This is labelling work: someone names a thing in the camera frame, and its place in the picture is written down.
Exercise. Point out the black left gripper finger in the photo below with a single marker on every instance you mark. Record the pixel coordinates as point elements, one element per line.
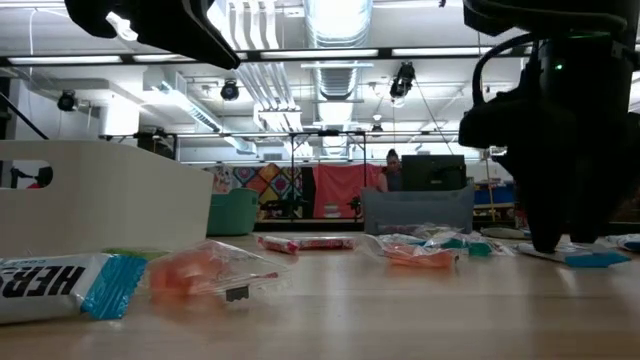
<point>195,35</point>

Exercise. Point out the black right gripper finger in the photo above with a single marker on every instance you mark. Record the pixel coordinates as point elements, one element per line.
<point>547,200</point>
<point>597,200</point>

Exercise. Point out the teal gummy candy packet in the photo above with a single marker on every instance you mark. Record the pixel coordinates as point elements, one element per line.
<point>467,246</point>

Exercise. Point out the orange gummy candy packet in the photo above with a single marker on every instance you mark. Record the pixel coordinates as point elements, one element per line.
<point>190,272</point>
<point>420,257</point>

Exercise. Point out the green gummy candy packet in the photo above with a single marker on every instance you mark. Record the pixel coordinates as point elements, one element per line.
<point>135,252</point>

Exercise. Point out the blue storage crate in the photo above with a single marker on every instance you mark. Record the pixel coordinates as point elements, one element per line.
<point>495,195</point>

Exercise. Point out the black ceiling spotlight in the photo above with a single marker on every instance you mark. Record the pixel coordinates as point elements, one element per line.
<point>229,90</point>
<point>402,80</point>
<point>66,100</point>

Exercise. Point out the black computer monitor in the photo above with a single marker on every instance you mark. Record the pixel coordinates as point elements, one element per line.
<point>434,172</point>

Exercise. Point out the grey translucent plastic bin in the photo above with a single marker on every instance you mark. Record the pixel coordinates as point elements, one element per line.
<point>417,210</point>

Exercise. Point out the thin black slanted rod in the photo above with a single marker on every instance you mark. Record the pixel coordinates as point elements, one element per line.
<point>25,116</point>

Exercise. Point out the person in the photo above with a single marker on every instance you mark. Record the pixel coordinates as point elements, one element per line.
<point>392,175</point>

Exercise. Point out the colourful patchwork quilt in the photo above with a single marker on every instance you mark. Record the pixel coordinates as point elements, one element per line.
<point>270,182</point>

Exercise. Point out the black backdrop stand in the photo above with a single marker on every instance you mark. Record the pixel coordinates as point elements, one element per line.
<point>330,133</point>

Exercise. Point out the teal plastic bin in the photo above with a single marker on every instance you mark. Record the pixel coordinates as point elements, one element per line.
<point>232,212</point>

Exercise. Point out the white plastic bin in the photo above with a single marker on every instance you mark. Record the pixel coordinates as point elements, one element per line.
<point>115,200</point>

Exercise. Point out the black overhead truss beam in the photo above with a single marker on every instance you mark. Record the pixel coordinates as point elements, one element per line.
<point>385,52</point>

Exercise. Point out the red hanging cloth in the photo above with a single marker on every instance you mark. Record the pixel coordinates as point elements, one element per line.
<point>345,190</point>

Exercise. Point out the silver ventilation duct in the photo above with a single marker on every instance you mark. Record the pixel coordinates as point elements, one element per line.
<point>337,82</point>

